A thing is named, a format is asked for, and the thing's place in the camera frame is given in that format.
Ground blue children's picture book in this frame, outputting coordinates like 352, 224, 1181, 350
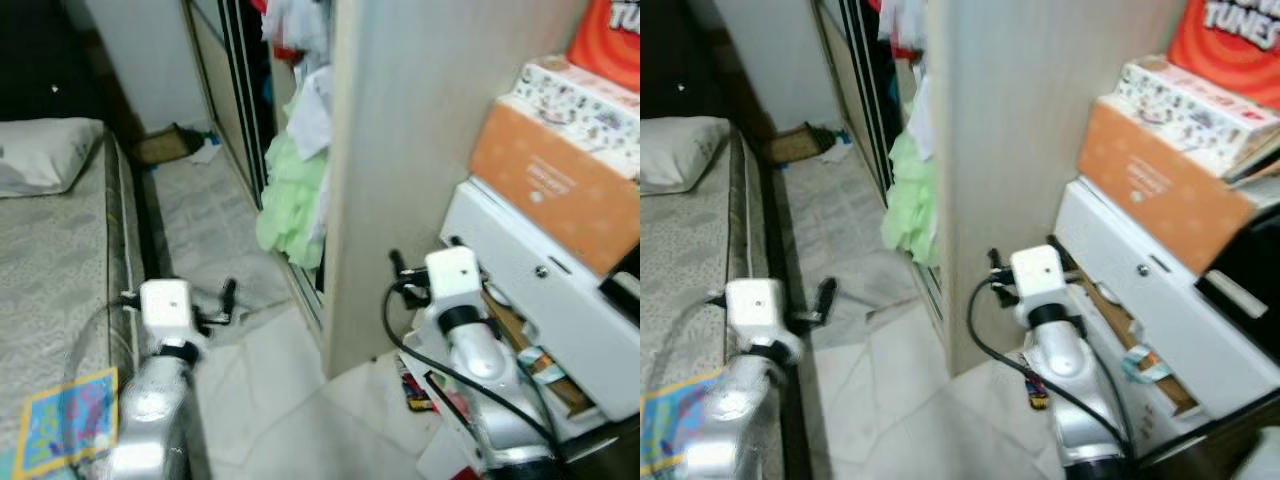
640, 372, 727, 477
12, 367, 121, 479

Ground white pillow with green tree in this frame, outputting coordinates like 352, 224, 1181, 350
640, 116, 732, 197
0, 118, 107, 199

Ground light wood wardrobe side panel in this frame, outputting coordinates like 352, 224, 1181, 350
925, 0, 1188, 377
322, 0, 593, 379

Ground colourful floor packet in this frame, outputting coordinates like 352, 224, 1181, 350
399, 354, 442, 414
1020, 364, 1052, 412

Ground light green cloth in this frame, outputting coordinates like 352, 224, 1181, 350
256, 128, 331, 270
880, 130, 942, 267

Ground brown wooden board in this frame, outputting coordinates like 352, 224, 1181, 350
479, 288, 593, 417
1074, 274, 1198, 417

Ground white quilted mattress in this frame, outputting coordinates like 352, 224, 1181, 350
640, 130, 783, 480
0, 130, 153, 480

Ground white cabinet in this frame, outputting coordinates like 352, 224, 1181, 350
440, 179, 641, 423
1054, 177, 1280, 437

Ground teal patterned tape strip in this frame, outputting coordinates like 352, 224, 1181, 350
519, 344, 567, 387
1121, 344, 1172, 384

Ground brown floor basket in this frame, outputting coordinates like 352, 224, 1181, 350
767, 122, 832, 167
134, 124, 207, 167

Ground white cloth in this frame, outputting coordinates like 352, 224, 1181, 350
904, 70, 937, 162
285, 64, 334, 162

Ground orange cardboard box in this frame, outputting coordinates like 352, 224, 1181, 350
469, 100, 641, 277
1078, 99, 1264, 277

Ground black box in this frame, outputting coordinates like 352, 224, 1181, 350
1194, 200, 1280, 333
599, 268, 641, 303

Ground wardrobe sliding door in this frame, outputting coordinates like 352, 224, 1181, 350
814, 0, 943, 323
184, 0, 331, 333

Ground white cartoon patterned box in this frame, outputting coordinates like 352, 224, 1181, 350
1111, 55, 1280, 177
509, 55, 641, 182

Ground hanging white and red clothes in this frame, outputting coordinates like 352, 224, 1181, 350
877, 0, 932, 62
261, 0, 332, 67

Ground black tufted headboard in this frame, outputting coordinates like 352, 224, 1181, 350
640, 0, 737, 123
0, 0, 113, 127

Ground red Looney Tunes board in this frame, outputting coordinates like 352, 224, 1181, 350
566, 0, 641, 93
1166, 0, 1280, 112

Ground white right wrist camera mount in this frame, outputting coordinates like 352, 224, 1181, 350
425, 246, 484, 312
1010, 243, 1067, 310

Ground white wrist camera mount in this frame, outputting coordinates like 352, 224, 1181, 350
725, 278, 782, 347
138, 279, 194, 347
425, 246, 484, 312
1010, 243, 1067, 310

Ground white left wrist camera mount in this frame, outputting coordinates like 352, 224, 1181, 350
138, 279, 194, 347
725, 278, 782, 347

